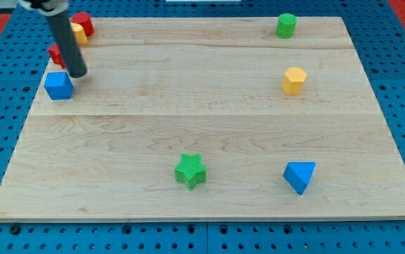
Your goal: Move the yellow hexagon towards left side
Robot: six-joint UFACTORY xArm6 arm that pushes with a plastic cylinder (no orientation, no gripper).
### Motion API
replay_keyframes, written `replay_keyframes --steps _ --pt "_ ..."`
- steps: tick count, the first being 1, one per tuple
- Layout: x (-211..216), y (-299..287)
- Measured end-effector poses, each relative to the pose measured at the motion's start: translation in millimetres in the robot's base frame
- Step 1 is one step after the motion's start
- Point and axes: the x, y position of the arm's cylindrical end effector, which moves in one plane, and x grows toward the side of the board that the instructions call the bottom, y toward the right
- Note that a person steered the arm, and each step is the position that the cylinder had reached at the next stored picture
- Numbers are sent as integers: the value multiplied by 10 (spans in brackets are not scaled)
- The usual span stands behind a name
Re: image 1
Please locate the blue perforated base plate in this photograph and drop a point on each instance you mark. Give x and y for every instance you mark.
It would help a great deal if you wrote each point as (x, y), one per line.
(379, 38)

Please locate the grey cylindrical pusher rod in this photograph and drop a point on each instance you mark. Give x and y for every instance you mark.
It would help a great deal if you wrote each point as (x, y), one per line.
(63, 34)

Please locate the red cylinder block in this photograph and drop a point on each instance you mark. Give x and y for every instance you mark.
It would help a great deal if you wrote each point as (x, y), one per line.
(84, 19)

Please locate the red block behind rod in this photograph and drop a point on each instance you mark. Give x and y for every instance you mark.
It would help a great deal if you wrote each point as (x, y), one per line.
(56, 56)

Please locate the green cylinder block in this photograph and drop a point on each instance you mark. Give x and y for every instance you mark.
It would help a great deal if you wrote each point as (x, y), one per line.
(286, 24)

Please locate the white and black rod mount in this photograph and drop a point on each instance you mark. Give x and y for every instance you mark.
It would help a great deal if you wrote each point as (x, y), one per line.
(45, 7)

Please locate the blue cube block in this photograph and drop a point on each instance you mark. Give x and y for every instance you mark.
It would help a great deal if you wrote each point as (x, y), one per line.
(58, 85)

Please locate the yellow hexagon block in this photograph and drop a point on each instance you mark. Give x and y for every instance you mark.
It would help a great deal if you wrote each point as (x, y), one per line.
(293, 80)

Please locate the green star block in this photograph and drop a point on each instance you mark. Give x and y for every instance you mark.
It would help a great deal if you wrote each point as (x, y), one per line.
(190, 170)

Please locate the blue triangle block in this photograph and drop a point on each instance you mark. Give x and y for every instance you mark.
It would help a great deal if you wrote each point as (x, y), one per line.
(299, 174)

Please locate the wooden board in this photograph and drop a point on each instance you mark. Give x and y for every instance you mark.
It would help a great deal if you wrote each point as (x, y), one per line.
(159, 87)

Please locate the yellow cylinder block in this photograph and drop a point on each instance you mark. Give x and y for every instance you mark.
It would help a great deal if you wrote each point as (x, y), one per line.
(79, 34)

